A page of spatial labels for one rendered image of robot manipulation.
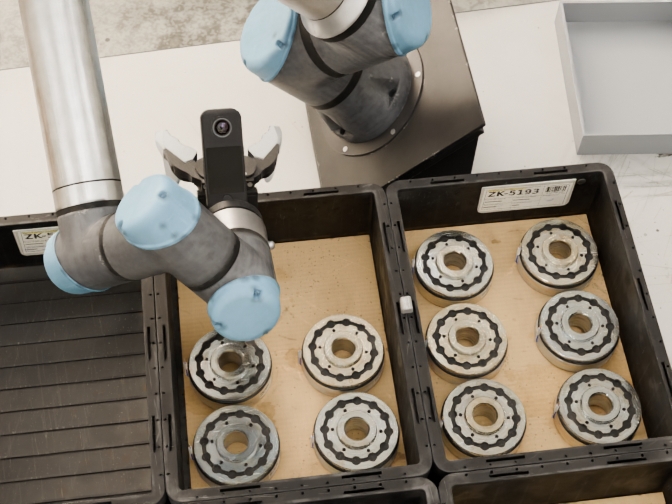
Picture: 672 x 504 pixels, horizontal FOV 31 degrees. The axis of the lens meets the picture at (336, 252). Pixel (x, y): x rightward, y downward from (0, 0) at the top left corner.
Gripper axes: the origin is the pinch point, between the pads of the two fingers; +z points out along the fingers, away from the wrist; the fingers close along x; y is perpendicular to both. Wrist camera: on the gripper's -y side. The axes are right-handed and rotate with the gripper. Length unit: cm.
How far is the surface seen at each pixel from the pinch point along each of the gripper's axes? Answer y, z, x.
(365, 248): 18.4, -3.0, 19.4
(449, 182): 7.3, -4.6, 29.4
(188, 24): 55, 136, 5
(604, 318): 19, -20, 47
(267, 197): 9.0, -3.5, 6.0
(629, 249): 10, -17, 50
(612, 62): 13, 35, 67
